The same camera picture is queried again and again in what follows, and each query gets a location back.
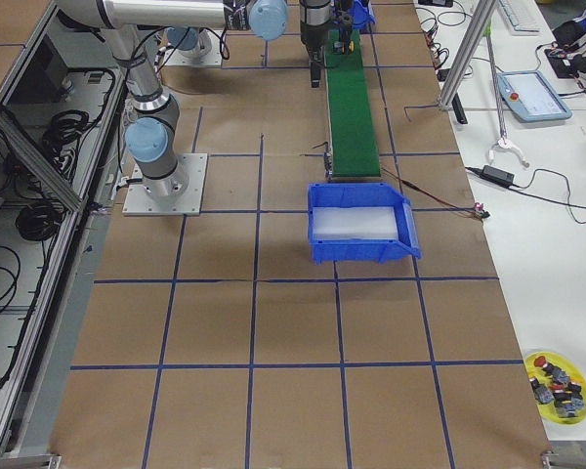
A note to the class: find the black power adapter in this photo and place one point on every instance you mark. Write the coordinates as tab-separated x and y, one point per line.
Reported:
497	176

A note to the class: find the blue bin right side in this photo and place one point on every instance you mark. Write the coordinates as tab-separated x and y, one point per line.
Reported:
348	195

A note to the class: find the yellow plate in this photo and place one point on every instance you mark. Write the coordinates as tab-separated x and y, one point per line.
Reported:
558	387

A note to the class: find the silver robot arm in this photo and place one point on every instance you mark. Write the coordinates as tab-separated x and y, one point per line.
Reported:
150	138
190	39

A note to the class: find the aluminium frame post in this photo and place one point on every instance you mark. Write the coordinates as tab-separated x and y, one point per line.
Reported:
475	31

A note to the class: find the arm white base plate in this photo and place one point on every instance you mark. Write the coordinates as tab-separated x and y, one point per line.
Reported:
179	194
207	57

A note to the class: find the green conveyor belt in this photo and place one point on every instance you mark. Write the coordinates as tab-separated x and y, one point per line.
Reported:
354	151

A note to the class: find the white foam pad right bin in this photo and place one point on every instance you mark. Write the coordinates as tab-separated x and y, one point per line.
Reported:
368	222

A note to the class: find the teach pendant tablet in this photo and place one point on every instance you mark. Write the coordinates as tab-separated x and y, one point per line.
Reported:
531	98

